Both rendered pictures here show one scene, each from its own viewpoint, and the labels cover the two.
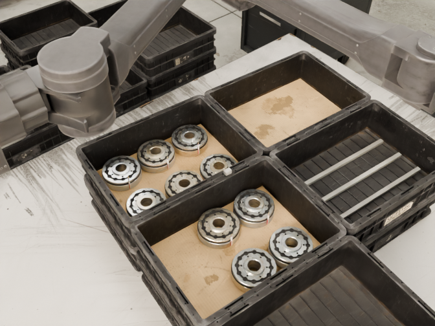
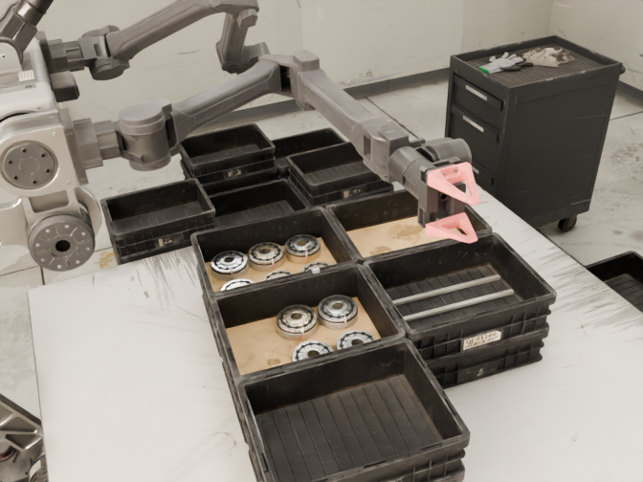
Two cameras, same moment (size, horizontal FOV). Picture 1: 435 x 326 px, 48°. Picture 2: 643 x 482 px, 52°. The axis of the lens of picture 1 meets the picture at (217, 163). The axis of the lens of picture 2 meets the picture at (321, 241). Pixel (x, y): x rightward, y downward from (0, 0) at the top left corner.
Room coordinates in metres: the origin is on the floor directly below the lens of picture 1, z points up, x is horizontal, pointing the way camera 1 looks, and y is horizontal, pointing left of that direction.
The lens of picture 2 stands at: (-0.46, -0.47, 1.97)
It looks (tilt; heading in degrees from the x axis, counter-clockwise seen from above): 35 degrees down; 18
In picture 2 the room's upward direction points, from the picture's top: 2 degrees counter-clockwise
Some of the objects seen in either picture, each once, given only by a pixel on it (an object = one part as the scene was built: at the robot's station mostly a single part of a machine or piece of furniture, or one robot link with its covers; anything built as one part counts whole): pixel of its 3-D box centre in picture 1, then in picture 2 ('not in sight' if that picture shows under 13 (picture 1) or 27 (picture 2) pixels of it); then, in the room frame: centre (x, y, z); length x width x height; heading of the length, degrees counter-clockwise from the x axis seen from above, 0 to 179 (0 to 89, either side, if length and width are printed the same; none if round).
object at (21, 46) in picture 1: (55, 63); (230, 185); (2.07, 0.82, 0.37); 0.40 x 0.30 x 0.45; 130
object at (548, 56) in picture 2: not in sight; (547, 54); (2.71, -0.56, 0.88); 0.29 x 0.22 x 0.03; 130
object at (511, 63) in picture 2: not in sight; (501, 62); (2.59, -0.37, 0.88); 0.25 x 0.19 x 0.03; 130
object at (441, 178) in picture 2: not in sight; (457, 196); (0.37, -0.40, 1.47); 0.09 x 0.07 x 0.07; 41
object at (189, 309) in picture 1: (237, 231); (304, 319); (0.66, -0.05, 0.92); 0.40 x 0.30 x 0.02; 125
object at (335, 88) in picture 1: (285, 111); (405, 235); (1.13, -0.20, 0.87); 0.40 x 0.30 x 0.11; 125
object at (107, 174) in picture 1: (121, 169); (229, 261); (0.90, 0.26, 0.86); 0.10 x 0.10 x 0.01
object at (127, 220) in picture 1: (169, 153); (272, 251); (0.90, 0.13, 0.92); 0.40 x 0.30 x 0.02; 125
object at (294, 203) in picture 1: (237, 244); (305, 335); (0.66, -0.05, 0.87); 0.40 x 0.30 x 0.11; 125
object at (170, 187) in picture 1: (184, 184); (279, 281); (0.84, 0.09, 0.86); 0.10 x 0.10 x 0.01
